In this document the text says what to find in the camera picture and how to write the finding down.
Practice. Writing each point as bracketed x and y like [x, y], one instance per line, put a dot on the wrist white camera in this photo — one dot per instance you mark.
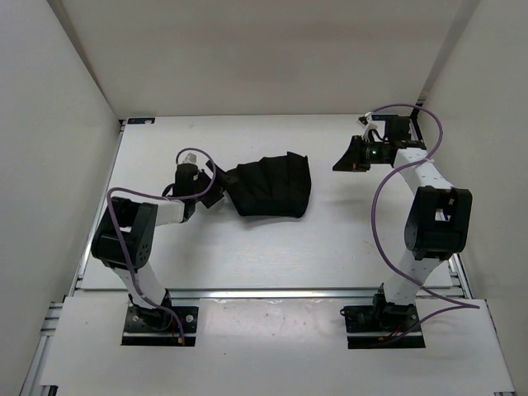
[190, 160]
[370, 129]

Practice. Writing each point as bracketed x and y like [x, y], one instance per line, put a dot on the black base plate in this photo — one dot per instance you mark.
[382, 325]
[147, 329]

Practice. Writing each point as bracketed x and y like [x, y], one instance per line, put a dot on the aluminium front rail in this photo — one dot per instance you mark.
[454, 292]

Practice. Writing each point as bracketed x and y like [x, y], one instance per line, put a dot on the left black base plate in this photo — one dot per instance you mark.
[147, 329]

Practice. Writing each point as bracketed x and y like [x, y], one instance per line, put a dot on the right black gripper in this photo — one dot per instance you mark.
[351, 159]

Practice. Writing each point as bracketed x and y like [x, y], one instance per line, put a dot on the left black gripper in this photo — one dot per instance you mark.
[216, 193]

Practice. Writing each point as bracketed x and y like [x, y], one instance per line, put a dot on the left blue corner label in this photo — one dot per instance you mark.
[141, 120]

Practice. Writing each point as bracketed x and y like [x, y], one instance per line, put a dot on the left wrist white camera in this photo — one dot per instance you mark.
[190, 160]

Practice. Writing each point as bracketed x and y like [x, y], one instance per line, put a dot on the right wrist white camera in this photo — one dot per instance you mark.
[370, 129]

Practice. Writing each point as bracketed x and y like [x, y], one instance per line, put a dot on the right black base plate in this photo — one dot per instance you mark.
[382, 325]

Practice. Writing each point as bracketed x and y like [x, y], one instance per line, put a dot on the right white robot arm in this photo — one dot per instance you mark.
[438, 221]

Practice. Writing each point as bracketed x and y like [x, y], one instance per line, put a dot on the black pleated skirt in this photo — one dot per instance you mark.
[272, 186]

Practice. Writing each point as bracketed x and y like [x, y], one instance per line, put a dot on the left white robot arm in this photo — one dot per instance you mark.
[123, 241]

